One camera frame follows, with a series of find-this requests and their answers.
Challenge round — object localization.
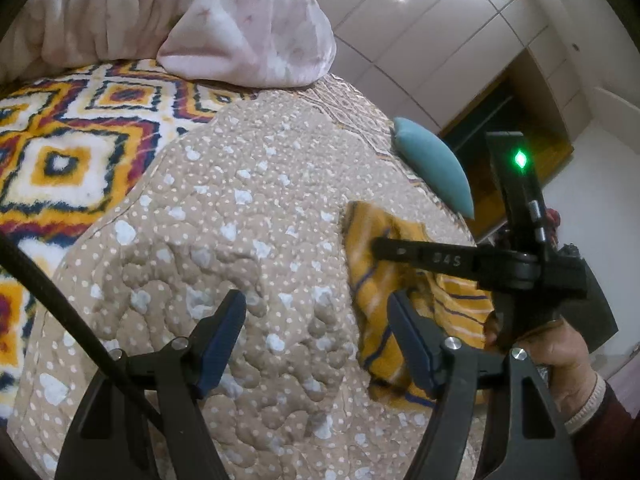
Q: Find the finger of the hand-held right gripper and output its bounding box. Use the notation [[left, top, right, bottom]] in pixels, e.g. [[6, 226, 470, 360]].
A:
[[372, 237, 503, 283]]

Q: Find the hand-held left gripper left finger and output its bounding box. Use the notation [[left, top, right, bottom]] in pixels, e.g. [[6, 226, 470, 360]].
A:
[[55, 289, 248, 480]]

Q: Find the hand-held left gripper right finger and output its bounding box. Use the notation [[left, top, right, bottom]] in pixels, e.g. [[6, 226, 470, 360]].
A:
[[387, 290, 583, 480]]

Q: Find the yellow striped sweater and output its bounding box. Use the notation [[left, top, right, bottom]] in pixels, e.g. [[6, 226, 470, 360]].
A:
[[342, 201, 501, 408]]

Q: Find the person's right forearm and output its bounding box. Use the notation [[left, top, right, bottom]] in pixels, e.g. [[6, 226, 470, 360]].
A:
[[562, 372, 640, 480]]

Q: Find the person's right hand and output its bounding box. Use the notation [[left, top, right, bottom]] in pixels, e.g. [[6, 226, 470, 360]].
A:
[[487, 317, 607, 426]]

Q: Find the wooden door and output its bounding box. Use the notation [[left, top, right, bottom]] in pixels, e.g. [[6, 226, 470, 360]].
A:
[[440, 72, 573, 241]]

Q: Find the teal pillow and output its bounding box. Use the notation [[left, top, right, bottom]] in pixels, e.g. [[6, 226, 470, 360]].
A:
[[391, 116, 476, 220]]

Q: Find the beige dotted quilt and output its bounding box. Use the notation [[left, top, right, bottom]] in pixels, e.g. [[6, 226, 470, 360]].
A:
[[10, 80, 493, 480]]

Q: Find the white wardrobe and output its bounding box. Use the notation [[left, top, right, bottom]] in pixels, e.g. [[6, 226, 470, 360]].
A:
[[295, 0, 591, 136]]

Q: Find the colourful diamond pattern blanket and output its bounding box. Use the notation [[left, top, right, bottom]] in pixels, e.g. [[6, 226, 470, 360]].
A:
[[0, 57, 261, 421]]

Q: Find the pink floral duvet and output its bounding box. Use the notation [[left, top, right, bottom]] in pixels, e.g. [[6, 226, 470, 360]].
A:
[[0, 0, 337, 88]]

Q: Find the black cable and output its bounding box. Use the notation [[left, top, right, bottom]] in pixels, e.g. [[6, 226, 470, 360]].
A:
[[0, 232, 166, 436]]

